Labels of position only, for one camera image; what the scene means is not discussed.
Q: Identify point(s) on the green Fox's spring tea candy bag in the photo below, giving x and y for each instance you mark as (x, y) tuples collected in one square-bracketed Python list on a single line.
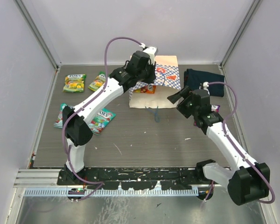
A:
[(74, 83)]

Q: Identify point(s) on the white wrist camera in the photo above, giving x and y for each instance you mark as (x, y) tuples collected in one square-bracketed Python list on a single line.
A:
[(150, 50), (204, 86)]

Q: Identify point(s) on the purple berries candy bag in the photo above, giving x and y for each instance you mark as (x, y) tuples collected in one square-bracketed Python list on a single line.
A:
[(214, 107)]

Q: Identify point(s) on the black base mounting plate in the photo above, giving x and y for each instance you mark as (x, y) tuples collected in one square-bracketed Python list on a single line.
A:
[(133, 178)]

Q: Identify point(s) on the orange Fox's candy bag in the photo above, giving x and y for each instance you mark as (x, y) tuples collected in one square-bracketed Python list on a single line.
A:
[(148, 89)]

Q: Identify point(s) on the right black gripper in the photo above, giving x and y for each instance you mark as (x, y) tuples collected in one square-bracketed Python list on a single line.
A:
[(181, 106)]

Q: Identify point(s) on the aluminium front rail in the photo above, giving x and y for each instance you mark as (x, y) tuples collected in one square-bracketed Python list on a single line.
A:
[(34, 177)]

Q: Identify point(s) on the slotted grey cable duct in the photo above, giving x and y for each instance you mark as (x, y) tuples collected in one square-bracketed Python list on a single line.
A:
[(105, 193)]

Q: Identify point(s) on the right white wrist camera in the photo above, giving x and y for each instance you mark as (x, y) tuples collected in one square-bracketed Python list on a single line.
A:
[(204, 86)]

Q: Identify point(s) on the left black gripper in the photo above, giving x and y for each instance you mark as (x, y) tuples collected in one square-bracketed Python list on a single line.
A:
[(152, 76)]

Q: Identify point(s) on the blue checkered paper bag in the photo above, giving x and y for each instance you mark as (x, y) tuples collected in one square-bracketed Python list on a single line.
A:
[(167, 83)]

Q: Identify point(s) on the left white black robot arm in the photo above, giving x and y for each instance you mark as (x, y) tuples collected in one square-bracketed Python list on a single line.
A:
[(76, 120)]

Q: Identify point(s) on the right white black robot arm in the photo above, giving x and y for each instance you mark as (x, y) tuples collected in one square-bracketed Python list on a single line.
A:
[(246, 180)]

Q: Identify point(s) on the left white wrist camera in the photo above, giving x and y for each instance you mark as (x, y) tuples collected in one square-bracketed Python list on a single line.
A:
[(150, 50)]

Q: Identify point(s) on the teal Fox's blossom candy bag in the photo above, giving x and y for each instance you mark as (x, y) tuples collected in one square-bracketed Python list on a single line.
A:
[(59, 121)]

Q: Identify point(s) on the dark navy folded cloth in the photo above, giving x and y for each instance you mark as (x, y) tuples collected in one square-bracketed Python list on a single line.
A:
[(194, 78)]

